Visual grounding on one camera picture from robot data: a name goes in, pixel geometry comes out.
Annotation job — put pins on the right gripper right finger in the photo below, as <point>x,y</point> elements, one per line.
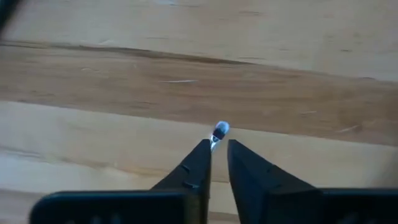
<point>264,193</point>

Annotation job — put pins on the slim black makeup brush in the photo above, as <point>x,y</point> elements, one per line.
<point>219,132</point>

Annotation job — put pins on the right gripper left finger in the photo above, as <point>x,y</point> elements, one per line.
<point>186,186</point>

